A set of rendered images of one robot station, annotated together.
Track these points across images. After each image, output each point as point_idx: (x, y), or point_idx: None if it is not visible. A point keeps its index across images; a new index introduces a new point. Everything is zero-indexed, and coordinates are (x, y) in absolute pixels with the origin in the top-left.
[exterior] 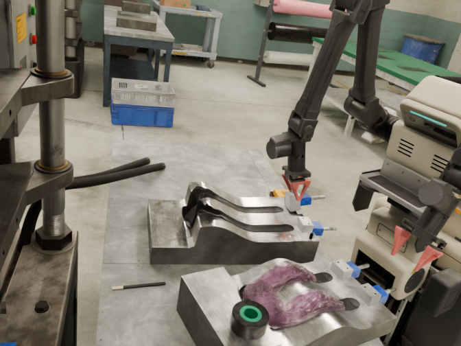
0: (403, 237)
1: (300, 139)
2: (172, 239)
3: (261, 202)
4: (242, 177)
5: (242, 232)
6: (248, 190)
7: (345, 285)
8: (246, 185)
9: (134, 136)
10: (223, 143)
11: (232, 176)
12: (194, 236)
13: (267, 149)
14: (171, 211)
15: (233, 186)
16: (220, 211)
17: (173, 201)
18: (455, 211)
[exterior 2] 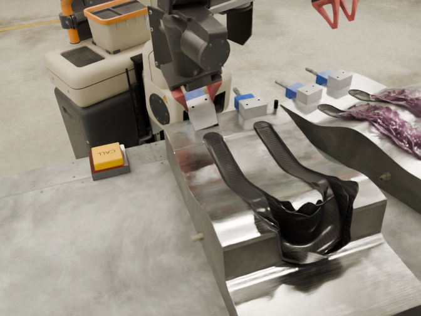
0: (321, 8)
1: (203, 5)
2: (384, 271)
3: (195, 158)
4: (19, 225)
5: (321, 166)
6: (78, 210)
7: (329, 96)
8: (54, 215)
9: None
10: None
11: (13, 244)
12: (366, 231)
13: (206, 61)
14: (284, 299)
15: (65, 236)
16: (311, 182)
17: (240, 303)
18: (147, 12)
